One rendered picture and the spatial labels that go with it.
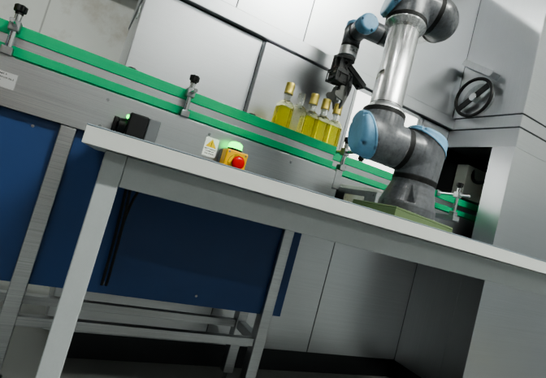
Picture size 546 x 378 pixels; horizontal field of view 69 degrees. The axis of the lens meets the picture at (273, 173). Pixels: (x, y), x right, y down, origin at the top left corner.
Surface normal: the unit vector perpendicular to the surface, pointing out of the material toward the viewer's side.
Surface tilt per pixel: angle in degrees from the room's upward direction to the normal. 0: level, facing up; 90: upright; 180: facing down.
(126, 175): 90
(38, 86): 90
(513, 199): 90
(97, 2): 90
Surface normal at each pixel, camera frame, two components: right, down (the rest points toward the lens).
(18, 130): 0.45, 0.05
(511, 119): -0.85, -0.27
